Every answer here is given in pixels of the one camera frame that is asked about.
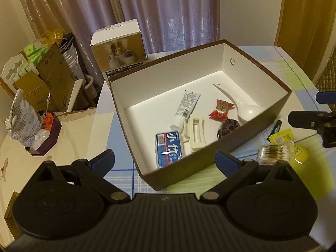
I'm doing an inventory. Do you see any black green pen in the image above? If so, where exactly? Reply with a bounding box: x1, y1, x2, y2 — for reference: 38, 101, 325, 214
267, 119, 282, 142

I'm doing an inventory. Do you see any white product carton box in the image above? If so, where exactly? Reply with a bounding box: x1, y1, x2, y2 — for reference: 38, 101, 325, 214
91, 19, 147, 82

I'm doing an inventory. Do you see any cream hair claw clip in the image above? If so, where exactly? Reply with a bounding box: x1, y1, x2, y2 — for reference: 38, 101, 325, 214
182, 115, 207, 153

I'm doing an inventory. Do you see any checked tablecloth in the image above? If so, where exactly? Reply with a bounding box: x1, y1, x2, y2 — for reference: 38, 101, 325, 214
86, 45, 336, 242

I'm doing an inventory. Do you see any silver foil bag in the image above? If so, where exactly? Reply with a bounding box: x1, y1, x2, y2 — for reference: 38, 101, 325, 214
5, 89, 42, 147

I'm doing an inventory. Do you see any purple curtain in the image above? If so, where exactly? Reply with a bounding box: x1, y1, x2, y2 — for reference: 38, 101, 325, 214
20, 0, 220, 85

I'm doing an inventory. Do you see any blue white gum pack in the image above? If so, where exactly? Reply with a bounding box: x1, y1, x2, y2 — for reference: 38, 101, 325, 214
155, 131, 183, 168

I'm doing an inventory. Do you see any dark red desk tray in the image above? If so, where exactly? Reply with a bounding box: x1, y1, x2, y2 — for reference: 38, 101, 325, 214
25, 111, 62, 156

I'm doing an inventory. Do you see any wicker chair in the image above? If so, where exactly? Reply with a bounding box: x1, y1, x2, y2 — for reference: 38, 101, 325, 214
314, 55, 336, 111

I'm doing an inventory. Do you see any cotton swab pack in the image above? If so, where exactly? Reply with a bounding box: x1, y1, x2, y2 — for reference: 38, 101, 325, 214
257, 143, 293, 165

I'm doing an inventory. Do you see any yellow sachet packet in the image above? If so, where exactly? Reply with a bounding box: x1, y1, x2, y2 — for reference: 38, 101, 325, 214
268, 129, 309, 164

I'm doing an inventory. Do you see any brown white storage box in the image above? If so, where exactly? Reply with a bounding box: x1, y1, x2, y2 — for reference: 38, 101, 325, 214
109, 40, 291, 190

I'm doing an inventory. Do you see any white plastic spoon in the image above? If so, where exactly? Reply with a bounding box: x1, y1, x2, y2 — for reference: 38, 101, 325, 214
214, 83, 264, 122

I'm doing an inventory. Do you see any white wooden organizer rack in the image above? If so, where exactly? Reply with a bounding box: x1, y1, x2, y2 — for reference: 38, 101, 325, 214
1, 52, 27, 98

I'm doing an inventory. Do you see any dark purple velvet scrunchie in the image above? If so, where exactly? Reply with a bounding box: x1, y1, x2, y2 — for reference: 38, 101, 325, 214
217, 118, 241, 139

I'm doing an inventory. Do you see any brown cardboard box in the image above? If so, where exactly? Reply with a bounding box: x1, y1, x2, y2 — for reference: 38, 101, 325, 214
14, 44, 75, 112

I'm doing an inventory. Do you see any red snack packet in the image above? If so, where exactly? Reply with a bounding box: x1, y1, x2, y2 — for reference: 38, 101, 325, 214
209, 99, 235, 120

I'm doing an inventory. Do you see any brown curtain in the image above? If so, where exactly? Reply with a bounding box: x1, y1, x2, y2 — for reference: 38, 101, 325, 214
274, 0, 335, 79

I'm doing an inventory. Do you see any white toothpaste tube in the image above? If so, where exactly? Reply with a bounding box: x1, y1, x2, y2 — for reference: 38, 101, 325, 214
170, 91, 201, 132

